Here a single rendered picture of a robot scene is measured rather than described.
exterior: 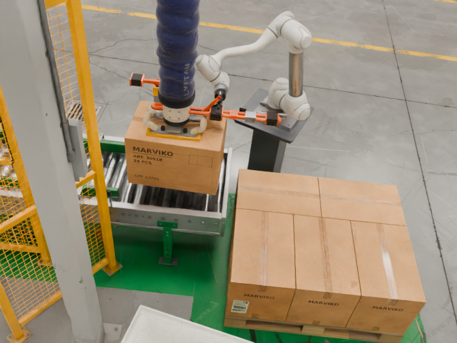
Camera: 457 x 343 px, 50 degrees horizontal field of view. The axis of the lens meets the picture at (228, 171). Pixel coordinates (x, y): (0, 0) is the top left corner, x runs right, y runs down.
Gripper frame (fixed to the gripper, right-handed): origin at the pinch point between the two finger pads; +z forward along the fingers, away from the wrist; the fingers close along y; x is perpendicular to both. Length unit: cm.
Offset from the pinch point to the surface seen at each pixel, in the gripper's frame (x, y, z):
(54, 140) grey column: 59, -59, 104
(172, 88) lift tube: 27.2, -22.3, 10.2
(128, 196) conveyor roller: 56, 65, 19
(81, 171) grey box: 56, -31, 93
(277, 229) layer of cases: -47, 66, 35
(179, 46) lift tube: 23, -50, 11
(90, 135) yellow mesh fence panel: 67, -10, 45
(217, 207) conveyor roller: -6, 65, 22
